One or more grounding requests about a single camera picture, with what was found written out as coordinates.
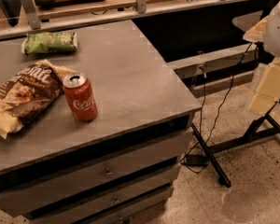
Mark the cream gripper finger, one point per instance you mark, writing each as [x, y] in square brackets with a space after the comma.
[265, 88]
[256, 33]

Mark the grey drawer cabinet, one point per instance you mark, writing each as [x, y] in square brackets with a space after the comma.
[57, 170]

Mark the black stand frame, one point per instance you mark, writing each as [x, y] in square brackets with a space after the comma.
[251, 134]

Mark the green jalapeno chip bag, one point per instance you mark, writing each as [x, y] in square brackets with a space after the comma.
[48, 42]

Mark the black power adapter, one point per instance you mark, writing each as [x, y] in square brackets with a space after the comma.
[196, 160]

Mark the red coke can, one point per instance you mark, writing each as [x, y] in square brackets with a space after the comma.
[79, 96]

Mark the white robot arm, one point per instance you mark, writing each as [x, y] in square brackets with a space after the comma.
[271, 41]

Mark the brown chip bag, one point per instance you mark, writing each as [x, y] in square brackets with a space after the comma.
[28, 93]

